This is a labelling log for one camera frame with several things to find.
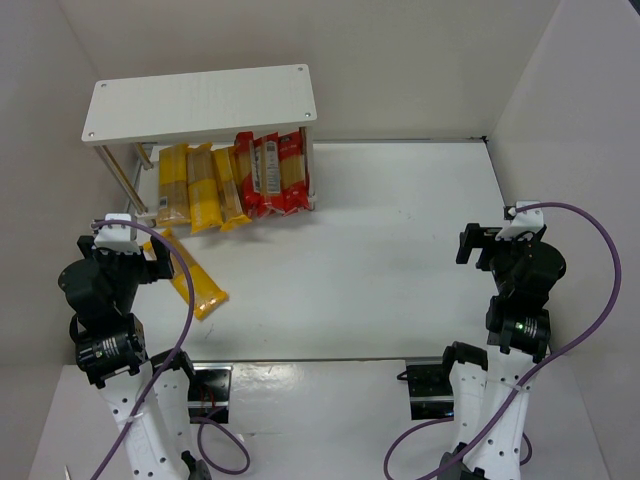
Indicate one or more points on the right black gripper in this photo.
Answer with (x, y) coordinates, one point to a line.
(484, 248)

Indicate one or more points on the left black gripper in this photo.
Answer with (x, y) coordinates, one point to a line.
(145, 266)

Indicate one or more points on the yellow spaghetti bag table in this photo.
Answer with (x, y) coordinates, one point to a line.
(173, 206)
(208, 295)

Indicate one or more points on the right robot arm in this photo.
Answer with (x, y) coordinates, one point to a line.
(490, 405)

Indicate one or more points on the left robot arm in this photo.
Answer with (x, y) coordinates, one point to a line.
(147, 396)

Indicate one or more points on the yellow spaghetti bag on shelf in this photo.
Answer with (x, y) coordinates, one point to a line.
(205, 210)

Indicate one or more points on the white two-tier shelf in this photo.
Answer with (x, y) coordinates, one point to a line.
(129, 120)

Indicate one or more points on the narrow yellow spaghetti bag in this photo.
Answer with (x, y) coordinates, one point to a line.
(231, 207)

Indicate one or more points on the red spaghetti bag left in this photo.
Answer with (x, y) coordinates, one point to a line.
(244, 156)

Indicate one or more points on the red spaghetti bag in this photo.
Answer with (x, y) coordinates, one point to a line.
(283, 181)
(244, 156)

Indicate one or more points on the red spaghetti bag right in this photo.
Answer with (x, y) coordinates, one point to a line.
(283, 181)

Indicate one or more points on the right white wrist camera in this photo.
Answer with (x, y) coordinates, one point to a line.
(524, 218)

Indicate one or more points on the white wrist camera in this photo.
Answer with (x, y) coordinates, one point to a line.
(116, 238)
(524, 218)

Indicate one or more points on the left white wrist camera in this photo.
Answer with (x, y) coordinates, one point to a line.
(116, 238)

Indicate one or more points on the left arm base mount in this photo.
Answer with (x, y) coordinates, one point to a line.
(209, 392)

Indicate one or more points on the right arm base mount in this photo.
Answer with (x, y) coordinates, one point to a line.
(429, 389)

